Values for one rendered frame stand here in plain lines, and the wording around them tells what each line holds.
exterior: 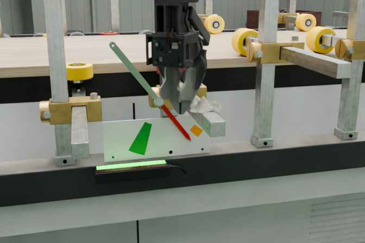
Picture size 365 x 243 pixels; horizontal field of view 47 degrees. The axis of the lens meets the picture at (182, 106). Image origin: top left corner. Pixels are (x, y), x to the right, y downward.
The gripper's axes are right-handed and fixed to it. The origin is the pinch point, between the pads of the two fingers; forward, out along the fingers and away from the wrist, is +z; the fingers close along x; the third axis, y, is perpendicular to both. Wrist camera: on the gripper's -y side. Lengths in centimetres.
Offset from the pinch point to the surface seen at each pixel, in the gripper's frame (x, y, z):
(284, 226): 11, -63, 58
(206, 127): 3.5, -3.3, 4.6
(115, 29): -79, -105, -2
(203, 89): -4.4, -23.6, 2.4
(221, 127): 6.9, -2.5, 3.9
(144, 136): -16.2, -14.9, 13.2
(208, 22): -34, -109, -6
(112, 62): -33.3, -29.5, -1.2
